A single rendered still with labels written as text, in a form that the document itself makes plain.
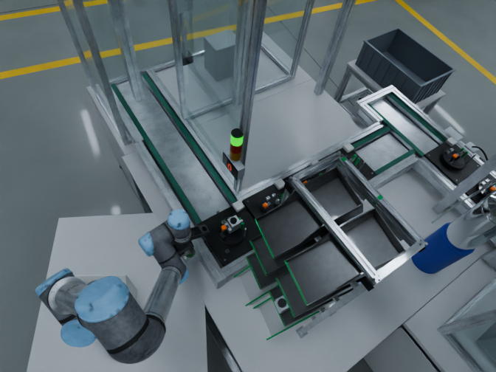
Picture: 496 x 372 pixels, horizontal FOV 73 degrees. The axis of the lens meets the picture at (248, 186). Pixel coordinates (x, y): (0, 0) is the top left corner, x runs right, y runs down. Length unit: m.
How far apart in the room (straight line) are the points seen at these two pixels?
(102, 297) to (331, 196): 0.65
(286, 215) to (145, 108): 1.38
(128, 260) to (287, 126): 1.21
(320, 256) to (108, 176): 2.34
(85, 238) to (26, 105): 2.23
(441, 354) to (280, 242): 1.08
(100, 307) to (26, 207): 2.30
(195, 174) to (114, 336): 1.10
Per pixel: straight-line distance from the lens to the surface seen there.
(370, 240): 0.97
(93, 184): 3.02
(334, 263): 0.96
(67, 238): 1.83
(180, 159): 1.87
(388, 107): 2.45
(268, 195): 1.67
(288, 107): 2.28
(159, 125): 2.05
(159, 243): 1.22
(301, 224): 0.98
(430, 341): 1.84
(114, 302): 0.87
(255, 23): 1.03
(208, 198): 1.73
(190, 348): 1.57
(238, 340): 1.57
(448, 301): 1.94
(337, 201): 0.99
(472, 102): 4.56
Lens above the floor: 2.42
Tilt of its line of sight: 57 degrees down
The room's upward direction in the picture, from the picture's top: 9 degrees clockwise
